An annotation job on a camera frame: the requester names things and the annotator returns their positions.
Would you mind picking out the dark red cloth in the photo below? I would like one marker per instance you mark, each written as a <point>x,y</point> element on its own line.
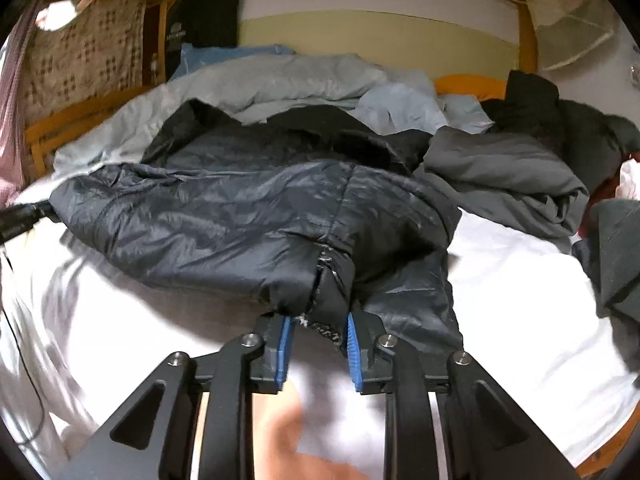
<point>602,190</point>

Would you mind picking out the black coat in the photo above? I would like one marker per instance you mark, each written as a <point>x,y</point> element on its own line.
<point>540,110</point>

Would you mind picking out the blue pillow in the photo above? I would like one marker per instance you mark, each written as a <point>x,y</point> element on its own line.
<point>200,57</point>

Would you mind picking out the grey denim garment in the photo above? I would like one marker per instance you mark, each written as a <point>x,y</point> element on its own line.
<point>620,260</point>

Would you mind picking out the beige patterned curtain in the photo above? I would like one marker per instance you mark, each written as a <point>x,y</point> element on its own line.
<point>85,60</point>

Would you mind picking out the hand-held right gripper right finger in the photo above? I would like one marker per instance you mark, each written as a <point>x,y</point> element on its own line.
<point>356,355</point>

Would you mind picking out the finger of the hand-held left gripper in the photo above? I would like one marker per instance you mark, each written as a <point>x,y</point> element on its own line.
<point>27,216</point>

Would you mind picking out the orange pillow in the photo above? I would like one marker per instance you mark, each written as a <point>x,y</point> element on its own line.
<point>470,85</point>

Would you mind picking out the dark quilted puffer jacket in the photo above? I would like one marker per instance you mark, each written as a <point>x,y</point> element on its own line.
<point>225,220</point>

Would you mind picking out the light blue duvet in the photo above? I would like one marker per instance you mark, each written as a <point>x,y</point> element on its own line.
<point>300,80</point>

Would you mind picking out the pink hanging cloth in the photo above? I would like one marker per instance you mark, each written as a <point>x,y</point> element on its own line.
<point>12,135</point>

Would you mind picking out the wooden bunk bed frame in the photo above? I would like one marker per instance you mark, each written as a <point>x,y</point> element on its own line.
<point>65,117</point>

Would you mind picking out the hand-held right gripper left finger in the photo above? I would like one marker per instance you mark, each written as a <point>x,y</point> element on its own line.
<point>285,350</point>

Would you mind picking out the grey folded jacket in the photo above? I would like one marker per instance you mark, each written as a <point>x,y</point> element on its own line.
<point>500,180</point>

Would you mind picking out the black hanging garment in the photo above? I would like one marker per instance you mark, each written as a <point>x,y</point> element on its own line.
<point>210,20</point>

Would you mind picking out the white bed sheet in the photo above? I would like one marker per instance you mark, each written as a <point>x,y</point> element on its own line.
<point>500,310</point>

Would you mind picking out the white pink-patterned cloth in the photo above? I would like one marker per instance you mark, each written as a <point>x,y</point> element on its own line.
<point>631,180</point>

